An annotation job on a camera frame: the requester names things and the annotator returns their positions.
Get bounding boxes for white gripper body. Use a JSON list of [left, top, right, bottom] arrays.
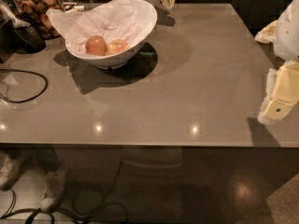
[[266, 61, 299, 101]]

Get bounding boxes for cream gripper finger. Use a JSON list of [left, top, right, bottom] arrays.
[[258, 98, 292, 125]]

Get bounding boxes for yellow-red apple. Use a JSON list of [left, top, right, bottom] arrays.
[[107, 39, 129, 55]]

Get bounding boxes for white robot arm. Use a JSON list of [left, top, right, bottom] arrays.
[[255, 0, 299, 125]]

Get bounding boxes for white ceramic bowl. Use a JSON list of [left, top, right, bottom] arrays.
[[65, 0, 157, 69]]

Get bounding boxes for red apple left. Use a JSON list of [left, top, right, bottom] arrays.
[[85, 35, 107, 56]]

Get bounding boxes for small white items behind bowl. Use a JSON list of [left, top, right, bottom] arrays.
[[63, 2, 85, 13]]

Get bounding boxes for white tissue paper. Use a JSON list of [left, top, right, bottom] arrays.
[[46, 0, 142, 53]]

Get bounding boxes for white sneaker right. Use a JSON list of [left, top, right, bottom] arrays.
[[40, 164, 67, 211]]

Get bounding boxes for white sneaker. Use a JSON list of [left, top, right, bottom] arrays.
[[40, 164, 67, 211], [0, 154, 26, 190]]

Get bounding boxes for glass jar of nuts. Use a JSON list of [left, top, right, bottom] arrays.
[[13, 0, 64, 39]]

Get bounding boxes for white sneaker left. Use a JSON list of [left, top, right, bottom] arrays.
[[0, 154, 26, 190]]

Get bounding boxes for black cable on table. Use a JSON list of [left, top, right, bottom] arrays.
[[0, 68, 49, 105]]

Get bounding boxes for black cables on floor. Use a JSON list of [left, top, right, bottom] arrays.
[[0, 159, 129, 224]]

